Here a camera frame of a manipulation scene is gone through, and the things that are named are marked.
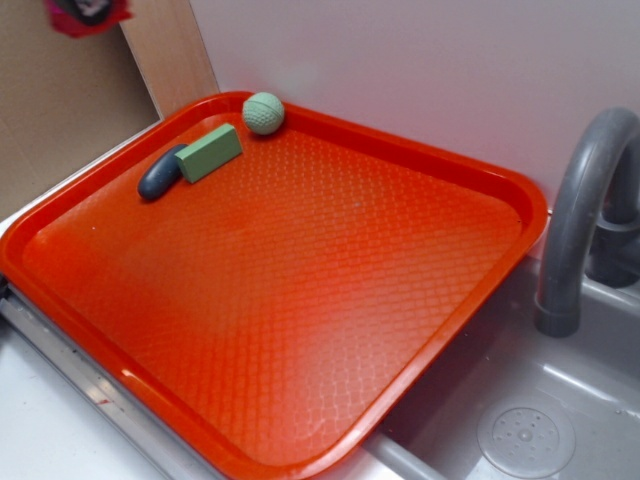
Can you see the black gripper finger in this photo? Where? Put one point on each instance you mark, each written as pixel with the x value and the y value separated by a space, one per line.
pixel 89 11

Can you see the red paper ball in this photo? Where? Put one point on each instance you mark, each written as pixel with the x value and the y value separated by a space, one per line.
pixel 64 23

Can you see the wooden board panel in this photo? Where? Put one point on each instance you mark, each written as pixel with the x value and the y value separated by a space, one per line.
pixel 167 46

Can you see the dark blue oval capsule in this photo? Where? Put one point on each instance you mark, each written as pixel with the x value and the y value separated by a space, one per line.
pixel 161 175

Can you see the green rectangular block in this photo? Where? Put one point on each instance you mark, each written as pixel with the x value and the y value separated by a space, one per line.
pixel 209 153

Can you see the green dimpled ball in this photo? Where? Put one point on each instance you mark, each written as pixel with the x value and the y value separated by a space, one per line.
pixel 263 113

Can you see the orange plastic tray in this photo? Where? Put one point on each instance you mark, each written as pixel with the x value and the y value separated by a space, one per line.
pixel 272 313

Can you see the grey plastic faucet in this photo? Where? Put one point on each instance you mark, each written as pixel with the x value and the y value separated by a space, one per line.
pixel 594 228

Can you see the grey plastic sink basin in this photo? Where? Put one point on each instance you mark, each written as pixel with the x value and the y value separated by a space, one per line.
pixel 504 401

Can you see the metal rail strip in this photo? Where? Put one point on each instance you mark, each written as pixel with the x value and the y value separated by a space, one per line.
pixel 162 448

